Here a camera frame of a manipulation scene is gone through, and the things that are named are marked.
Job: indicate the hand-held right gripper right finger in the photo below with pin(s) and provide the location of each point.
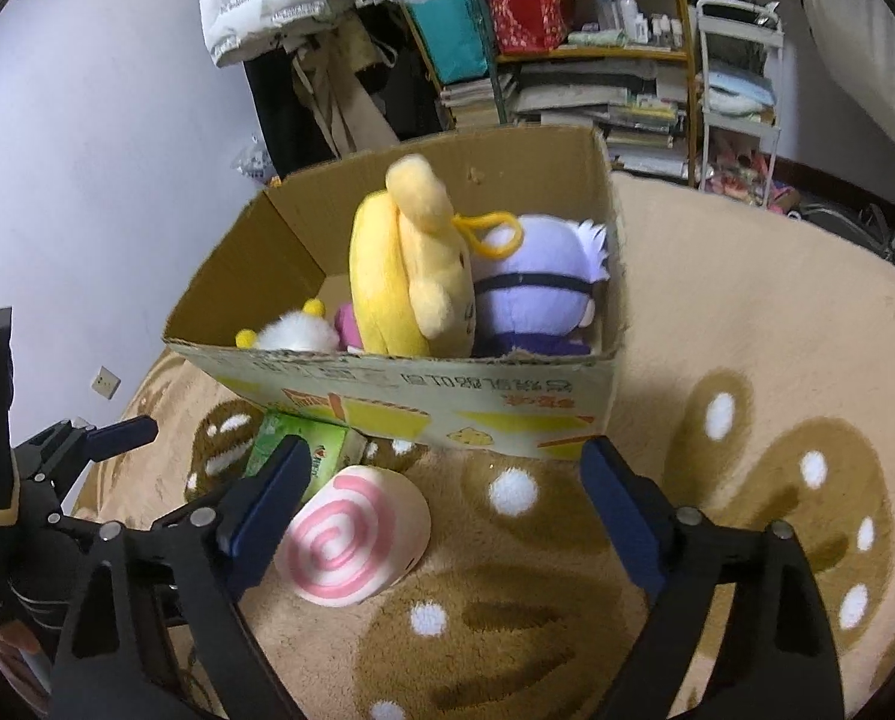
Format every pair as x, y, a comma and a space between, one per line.
624, 525

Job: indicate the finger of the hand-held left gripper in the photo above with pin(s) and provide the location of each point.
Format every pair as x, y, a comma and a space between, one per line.
110, 439

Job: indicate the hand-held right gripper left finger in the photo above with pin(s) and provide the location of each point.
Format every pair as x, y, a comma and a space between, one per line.
267, 517

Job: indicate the pink swirl roll plush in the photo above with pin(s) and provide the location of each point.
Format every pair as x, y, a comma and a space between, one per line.
342, 540

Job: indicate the white fluffy plush toy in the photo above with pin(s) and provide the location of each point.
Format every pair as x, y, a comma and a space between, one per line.
290, 334

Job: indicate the printed cardboard box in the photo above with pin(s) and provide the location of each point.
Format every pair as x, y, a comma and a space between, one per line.
417, 397

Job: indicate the small magenta plush toy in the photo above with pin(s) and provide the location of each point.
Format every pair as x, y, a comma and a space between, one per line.
346, 326

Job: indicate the purple plush doll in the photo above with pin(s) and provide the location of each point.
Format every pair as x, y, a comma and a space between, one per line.
530, 277

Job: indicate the yellow plush toy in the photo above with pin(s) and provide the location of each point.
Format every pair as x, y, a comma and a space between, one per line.
395, 270

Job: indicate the green tissue pack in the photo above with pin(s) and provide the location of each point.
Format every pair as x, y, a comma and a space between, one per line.
320, 442

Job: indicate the beige printed blanket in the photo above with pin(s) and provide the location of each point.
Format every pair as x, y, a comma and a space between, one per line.
717, 300

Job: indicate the small printed plastic bag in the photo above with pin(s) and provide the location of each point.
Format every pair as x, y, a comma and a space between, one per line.
256, 161

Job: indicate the pink roller toy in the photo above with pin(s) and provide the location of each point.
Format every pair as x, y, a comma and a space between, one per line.
785, 201

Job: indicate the black coat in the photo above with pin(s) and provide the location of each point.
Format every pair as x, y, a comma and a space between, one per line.
282, 120

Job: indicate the heap of colourful toys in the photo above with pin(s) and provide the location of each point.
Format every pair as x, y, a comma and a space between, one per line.
736, 169

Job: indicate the office chair base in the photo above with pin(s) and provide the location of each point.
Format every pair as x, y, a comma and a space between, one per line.
867, 229

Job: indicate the pile of books and papers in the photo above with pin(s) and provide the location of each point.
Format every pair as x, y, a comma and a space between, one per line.
605, 112

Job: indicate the beige coat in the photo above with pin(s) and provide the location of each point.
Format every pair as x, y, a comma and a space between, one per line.
350, 90

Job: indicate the stack of books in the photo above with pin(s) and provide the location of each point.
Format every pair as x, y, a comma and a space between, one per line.
474, 101

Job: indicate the light blue folded cloth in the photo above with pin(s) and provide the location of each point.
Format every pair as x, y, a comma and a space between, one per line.
740, 90

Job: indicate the wooden shelf rack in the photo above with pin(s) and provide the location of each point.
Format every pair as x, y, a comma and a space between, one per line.
597, 55

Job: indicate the pale green cloth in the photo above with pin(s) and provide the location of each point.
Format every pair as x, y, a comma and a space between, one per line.
597, 38

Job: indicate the white trolley cart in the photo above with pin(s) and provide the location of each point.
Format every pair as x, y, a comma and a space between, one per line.
740, 30

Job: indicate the group of white bottles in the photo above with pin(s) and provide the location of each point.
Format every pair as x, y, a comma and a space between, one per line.
635, 15

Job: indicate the teal bag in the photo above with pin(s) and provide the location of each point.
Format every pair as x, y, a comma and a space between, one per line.
447, 30

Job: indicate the red patterned bag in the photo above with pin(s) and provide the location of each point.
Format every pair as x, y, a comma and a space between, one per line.
526, 7

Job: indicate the white down coat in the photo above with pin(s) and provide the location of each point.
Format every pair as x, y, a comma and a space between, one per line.
860, 37

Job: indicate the white wall socket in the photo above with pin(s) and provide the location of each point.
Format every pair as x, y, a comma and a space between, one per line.
106, 384

